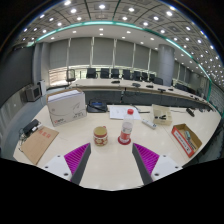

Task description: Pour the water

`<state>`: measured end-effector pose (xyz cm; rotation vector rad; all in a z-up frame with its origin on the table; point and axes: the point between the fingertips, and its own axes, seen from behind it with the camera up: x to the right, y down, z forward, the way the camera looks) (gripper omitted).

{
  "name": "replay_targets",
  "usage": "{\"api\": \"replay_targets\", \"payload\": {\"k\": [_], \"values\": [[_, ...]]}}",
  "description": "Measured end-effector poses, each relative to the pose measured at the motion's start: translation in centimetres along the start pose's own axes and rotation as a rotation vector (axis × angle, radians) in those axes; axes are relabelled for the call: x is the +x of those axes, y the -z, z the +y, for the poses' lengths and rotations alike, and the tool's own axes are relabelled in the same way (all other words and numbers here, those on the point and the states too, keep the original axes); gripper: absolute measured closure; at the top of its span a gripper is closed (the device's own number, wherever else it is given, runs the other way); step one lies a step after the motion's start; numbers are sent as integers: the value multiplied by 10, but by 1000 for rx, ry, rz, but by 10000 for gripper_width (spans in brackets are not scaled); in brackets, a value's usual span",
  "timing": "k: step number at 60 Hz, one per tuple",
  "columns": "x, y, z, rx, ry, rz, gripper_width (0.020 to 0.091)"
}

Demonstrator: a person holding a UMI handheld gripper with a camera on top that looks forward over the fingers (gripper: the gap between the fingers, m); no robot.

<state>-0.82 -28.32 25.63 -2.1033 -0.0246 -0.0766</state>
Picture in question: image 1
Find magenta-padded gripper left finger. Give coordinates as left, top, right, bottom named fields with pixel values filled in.
left=42, top=143, right=92, bottom=186

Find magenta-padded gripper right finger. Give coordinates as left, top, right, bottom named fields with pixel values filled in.
left=131, top=143, right=184, bottom=186

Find clear red-capped water bottle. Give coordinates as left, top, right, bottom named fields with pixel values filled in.
left=119, top=108, right=135, bottom=145

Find flat round red coaster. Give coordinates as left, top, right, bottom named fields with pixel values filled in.
left=117, top=135, right=132, bottom=146

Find red and cream patterned mug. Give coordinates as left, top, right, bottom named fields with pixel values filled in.
left=92, top=125, right=109, bottom=147

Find white remote control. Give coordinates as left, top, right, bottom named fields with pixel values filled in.
left=141, top=118, right=158, bottom=131

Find open red-sided cardboard box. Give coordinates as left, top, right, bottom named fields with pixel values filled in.
left=171, top=123, right=203, bottom=159

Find brown paper envelope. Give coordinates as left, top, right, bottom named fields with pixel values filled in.
left=20, top=125, right=60, bottom=166

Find white desk organiser box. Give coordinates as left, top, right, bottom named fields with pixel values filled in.
left=151, top=103, right=174, bottom=126

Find white cardboard paper box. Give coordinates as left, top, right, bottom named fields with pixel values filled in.
left=46, top=87, right=88, bottom=128

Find white paper sheets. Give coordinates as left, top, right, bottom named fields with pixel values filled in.
left=109, top=105, right=142, bottom=121

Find black power adapter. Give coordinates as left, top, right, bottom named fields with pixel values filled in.
left=21, top=118, right=42, bottom=137

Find long curved conference desk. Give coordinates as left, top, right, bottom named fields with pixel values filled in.
left=68, top=78, right=214, bottom=113

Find grey box monitor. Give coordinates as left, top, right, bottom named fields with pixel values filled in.
left=24, top=84, right=43, bottom=103

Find row of black office chairs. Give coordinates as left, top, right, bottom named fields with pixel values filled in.
left=65, top=67, right=208, bottom=98

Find group of ceiling lights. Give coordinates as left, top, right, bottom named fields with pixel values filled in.
left=19, top=0, right=223, bottom=84

